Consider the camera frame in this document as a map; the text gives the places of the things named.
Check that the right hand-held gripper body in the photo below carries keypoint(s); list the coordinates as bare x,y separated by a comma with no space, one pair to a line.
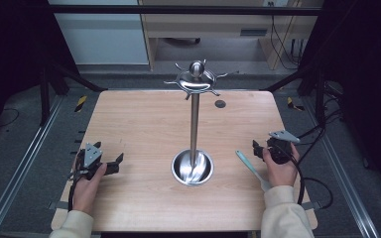
281,145

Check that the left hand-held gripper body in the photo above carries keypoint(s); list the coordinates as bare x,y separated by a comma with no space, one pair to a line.
92,155

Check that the steel utensil rack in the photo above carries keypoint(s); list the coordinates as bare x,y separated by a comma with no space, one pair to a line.
194,132

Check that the person's right hand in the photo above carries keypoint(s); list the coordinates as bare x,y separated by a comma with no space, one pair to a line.
281,172

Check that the person's left hand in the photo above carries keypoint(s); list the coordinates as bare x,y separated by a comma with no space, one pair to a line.
86,190

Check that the dark round table grommet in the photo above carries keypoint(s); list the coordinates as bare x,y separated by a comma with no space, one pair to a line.
220,104

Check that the white cabinet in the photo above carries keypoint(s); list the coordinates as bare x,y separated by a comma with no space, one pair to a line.
102,36

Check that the dark curtain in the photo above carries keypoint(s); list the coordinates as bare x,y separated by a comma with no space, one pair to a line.
10,49
367,76

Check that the light wooden desk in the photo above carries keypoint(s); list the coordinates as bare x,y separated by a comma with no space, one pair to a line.
211,29

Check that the grey table bracket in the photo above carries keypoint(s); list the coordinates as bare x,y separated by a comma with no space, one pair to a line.
312,205
57,205

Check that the black metal frame stand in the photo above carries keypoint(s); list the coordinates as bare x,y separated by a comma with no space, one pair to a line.
46,95
317,89

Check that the aluminium floor rail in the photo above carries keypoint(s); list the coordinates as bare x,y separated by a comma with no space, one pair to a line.
344,178
16,168

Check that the black horizontal frame bar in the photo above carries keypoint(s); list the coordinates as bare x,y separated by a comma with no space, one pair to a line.
185,10

